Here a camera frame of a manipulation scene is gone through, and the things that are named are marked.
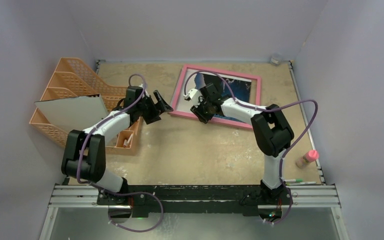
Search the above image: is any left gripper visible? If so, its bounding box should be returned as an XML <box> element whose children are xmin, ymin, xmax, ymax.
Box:
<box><xmin>136</xmin><ymin>91</ymin><xmax>172</xmax><ymax>124</ymax></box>

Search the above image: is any pink wooden photo frame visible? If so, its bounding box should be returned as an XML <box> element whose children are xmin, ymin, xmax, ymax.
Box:
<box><xmin>169</xmin><ymin>64</ymin><xmax>263</xmax><ymax>130</ymax></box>

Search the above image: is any ocean cliff photo print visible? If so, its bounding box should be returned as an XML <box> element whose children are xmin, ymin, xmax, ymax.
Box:
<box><xmin>187</xmin><ymin>72</ymin><xmax>253</xmax><ymax>123</ymax></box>

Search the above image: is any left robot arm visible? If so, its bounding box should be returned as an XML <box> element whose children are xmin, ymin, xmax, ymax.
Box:
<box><xmin>61</xmin><ymin>86</ymin><xmax>173</xmax><ymax>206</ymax></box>

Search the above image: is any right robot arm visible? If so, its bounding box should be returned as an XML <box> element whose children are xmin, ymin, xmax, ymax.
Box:
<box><xmin>183</xmin><ymin>83</ymin><xmax>295</xmax><ymax>204</ymax></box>

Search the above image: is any white item in compartment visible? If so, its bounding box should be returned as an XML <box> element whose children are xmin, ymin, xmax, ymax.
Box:
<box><xmin>122</xmin><ymin>133</ymin><xmax>134</xmax><ymax>148</ymax></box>

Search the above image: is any small clear jar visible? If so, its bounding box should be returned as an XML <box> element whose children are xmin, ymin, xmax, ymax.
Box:
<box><xmin>270</xmin><ymin>53</ymin><xmax>283</xmax><ymax>66</ymax></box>

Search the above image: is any orange plastic file organizer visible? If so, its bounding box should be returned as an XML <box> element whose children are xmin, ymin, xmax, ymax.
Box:
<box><xmin>29</xmin><ymin>57</ymin><xmax>143</xmax><ymax>156</ymax></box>

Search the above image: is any white sheet in organizer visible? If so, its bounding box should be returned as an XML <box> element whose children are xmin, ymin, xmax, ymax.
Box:
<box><xmin>35</xmin><ymin>94</ymin><xmax>108</xmax><ymax>132</ymax></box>

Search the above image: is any pink capped bottle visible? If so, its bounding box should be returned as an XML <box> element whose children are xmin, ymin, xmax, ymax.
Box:
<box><xmin>295</xmin><ymin>149</ymin><xmax>319</xmax><ymax>169</ymax></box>

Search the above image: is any green marker pen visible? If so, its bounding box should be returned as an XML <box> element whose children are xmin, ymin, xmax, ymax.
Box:
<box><xmin>284</xmin><ymin>178</ymin><xmax>303</xmax><ymax>184</ymax></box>

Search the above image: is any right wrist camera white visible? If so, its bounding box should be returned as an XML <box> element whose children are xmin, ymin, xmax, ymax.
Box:
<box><xmin>183</xmin><ymin>88</ymin><xmax>202</xmax><ymax>103</ymax></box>

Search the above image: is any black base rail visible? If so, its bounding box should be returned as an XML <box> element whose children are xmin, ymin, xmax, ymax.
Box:
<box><xmin>97</xmin><ymin>183</ymin><xmax>293</xmax><ymax>219</ymax></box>

